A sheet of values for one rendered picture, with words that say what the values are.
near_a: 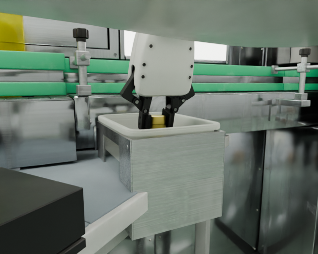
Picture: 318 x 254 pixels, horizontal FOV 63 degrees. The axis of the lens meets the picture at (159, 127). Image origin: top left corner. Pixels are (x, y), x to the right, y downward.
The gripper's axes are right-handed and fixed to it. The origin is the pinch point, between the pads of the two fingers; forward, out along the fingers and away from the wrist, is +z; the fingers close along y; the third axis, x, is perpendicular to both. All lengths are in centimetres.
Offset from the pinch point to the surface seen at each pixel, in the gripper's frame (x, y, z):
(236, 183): -30, -58, 46
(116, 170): 1.0, 7.0, 8.2
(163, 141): 7.1, 2.0, 0.1
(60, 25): -43.9, 10.9, -11.8
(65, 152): -9.1, 14.3, 9.4
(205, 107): -19.8, -25.5, 5.2
